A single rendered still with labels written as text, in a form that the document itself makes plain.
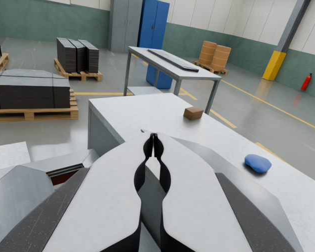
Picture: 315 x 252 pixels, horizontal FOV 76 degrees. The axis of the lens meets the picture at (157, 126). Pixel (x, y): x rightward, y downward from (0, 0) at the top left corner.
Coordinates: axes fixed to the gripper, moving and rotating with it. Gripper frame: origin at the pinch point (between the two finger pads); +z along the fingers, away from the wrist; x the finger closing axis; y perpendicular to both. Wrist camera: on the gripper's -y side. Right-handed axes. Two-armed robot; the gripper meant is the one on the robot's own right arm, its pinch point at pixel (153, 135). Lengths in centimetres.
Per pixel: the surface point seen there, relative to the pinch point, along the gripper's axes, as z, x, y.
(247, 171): 51, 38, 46
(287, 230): 24, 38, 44
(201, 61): 823, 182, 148
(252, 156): 58, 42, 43
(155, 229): 36, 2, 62
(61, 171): 59, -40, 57
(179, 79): 222, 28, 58
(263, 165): 53, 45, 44
